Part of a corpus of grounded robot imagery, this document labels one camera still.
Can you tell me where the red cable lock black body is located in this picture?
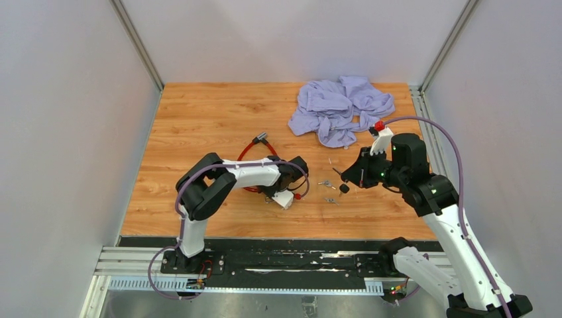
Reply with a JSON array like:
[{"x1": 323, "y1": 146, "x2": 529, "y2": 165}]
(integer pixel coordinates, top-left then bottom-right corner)
[{"x1": 237, "y1": 131, "x2": 282, "y2": 194}]

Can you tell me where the aluminium frame post right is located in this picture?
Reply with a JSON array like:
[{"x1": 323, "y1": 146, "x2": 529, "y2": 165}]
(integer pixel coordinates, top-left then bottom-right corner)
[{"x1": 418, "y1": 0, "x2": 480, "y2": 95}]

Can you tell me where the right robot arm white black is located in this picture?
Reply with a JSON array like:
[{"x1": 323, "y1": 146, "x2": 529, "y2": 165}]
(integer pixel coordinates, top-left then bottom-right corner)
[{"x1": 341, "y1": 133, "x2": 533, "y2": 317}]

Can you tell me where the aluminium frame post left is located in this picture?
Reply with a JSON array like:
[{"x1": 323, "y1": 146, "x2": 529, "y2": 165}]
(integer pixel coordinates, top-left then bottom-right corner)
[{"x1": 109, "y1": 0, "x2": 165, "y2": 93}]

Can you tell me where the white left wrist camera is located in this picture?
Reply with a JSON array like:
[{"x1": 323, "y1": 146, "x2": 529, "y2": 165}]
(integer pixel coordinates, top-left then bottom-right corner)
[{"x1": 272, "y1": 190, "x2": 294, "y2": 209}]

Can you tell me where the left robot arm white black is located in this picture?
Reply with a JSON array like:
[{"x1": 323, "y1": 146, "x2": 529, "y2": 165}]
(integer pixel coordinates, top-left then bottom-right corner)
[{"x1": 174, "y1": 152, "x2": 310, "y2": 274}]

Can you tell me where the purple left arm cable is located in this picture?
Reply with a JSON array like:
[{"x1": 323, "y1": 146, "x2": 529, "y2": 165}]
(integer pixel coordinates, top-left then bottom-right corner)
[{"x1": 147, "y1": 160, "x2": 311, "y2": 301}]

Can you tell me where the silver key bunch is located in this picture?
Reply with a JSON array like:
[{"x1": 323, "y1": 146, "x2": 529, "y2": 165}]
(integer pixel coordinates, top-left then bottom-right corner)
[{"x1": 318, "y1": 180, "x2": 336, "y2": 189}]

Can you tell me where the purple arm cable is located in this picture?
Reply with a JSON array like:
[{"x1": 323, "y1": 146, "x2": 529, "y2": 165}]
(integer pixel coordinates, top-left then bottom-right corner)
[
  {"x1": 384, "y1": 115, "x2": 516, "y2": 318},
  {"x1": 147, "y1": 160, "x2": 311, "y2": 301}
]

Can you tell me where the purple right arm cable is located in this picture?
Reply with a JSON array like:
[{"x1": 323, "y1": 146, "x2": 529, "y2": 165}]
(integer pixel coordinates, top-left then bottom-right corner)
[{"x1": 384, "y1": 115, "x2": 516, "y2": 318}]

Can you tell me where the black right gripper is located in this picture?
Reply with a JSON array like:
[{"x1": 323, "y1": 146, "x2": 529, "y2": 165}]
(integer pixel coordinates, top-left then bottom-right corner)
[{"x1": 343, "y1": 146, "x2": 406, "y2": 189}]

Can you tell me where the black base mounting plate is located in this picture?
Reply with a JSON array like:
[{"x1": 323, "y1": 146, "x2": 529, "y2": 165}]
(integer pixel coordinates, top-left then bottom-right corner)
[{"x1": 159, "y1": 238, "x2": 405, "y2": 290}]

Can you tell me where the slotted white cable duct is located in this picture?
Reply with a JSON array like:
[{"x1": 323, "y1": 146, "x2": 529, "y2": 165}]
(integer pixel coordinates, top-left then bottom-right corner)
[{"x1": 107, "y1": 275, "x2": 385, "y2": 295}]

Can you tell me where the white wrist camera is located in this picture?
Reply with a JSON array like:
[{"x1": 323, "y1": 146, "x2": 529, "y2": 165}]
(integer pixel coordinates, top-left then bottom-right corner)
[
  {"x1": 272, "y1": 190, "x2": 294, "y2": 209},
  {"x1": 368, "y1": 121, "x2": 394, "y2": 156}
]

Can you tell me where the crumpled lavender cloth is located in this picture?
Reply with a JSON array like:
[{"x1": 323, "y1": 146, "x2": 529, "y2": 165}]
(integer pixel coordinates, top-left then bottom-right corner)
[{"x1": 288, "y1": 76, "x2": 396, "y2": 148}]

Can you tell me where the aluminium frame post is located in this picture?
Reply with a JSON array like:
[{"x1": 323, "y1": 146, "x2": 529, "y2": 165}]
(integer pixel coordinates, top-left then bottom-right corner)
[
  {"x1": 109, "y1": 0, "x2": 165, "y2": 93},
  {"x1": 418, "y1": 0, "x2": 480, "y2": 95}
]

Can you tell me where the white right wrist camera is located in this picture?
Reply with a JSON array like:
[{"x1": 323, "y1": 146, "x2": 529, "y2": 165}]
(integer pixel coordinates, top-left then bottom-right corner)
[{"x1": 368, "y1": 121, "x2": 394, "y2": 156}]

